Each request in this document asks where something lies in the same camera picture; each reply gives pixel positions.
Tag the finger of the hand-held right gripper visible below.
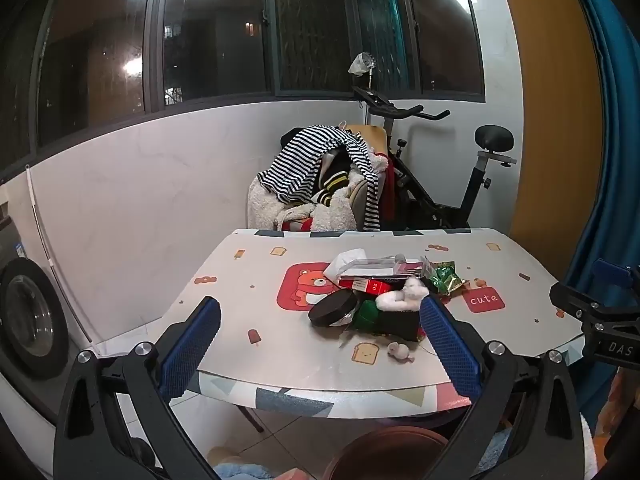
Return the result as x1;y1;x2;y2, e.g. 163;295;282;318
550;282;602;322
592;259;632;289

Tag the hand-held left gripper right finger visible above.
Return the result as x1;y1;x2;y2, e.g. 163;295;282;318
419;296;586;480

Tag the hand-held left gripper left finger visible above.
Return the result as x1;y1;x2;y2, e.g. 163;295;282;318
52;296;223;480

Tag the green and black cloth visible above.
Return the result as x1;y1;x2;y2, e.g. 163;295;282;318
369;310;427;342

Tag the green foil wrapper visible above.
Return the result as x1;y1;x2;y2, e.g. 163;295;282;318
429;260;469;297

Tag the white fluffy item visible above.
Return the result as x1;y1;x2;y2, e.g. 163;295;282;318
375;280;432;314

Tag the green fabric item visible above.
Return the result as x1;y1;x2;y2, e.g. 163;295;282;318
351;299;384;332

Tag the red white box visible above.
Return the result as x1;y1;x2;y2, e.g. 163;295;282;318
339;267;424;284

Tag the small red box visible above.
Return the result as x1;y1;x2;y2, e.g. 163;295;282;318
351;280;392;297

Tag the clear plastic box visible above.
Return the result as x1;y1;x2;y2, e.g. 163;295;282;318
345;254;426;277

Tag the brown round bin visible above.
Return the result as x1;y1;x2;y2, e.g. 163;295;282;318
322;425;452;480

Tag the black round lid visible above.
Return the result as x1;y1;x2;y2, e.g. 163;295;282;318
307;290;359;329

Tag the white plastic bag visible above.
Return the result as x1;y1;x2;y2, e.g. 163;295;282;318
322;248;369;282

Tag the folding table with patterned cover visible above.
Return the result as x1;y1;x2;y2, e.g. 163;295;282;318
159;228;585;392

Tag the geometric pattern tablecloth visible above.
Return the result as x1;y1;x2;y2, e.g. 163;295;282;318
196;227;592;422

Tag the black exercise bike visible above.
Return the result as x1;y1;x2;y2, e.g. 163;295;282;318
350;85;517;232

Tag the blue curtain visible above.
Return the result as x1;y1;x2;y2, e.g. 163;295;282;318
564;0;640;283

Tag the grey washing machine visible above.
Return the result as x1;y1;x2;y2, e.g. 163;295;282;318
0;200;72;423

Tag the red garment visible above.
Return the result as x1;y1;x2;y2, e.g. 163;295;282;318
376;152;399;227

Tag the white fleece blanket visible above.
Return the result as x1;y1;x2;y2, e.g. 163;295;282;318
247;152;390;234

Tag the black yellow striped garment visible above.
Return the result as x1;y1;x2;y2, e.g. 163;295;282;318
314;147;352;209

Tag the black white striped shirt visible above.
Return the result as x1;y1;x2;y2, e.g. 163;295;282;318
257;124;382;232

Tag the tan chair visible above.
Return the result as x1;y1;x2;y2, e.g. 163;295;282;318
344;124;390;231

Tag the small dark framed window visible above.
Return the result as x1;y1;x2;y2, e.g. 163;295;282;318
350;0;487;105

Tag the large dark framed window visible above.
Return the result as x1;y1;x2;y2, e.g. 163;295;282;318
0;0;353;183

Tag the black folding table frame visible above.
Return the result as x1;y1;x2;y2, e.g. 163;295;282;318
236;401;266;434

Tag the white bag on handlebar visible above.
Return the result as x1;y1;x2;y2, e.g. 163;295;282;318
347;52;377;79

